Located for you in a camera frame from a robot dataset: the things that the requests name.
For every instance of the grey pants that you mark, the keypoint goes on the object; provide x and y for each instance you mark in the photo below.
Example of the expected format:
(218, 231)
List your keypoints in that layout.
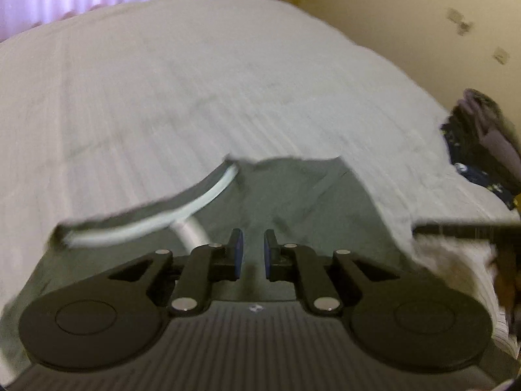
(309, 195)

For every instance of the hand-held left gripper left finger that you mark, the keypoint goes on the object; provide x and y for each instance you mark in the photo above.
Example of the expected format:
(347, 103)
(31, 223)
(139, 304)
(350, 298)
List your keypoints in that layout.
(239, 252)

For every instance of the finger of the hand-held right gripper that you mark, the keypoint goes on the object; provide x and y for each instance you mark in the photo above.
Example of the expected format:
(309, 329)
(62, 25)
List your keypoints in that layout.
(460, 231)

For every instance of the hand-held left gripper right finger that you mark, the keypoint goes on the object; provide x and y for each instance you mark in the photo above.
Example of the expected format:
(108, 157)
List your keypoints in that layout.
(268, 252)

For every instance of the pile of dark printed clothes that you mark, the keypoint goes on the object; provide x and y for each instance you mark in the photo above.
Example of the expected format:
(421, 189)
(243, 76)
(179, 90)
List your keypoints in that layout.
(468, 150)

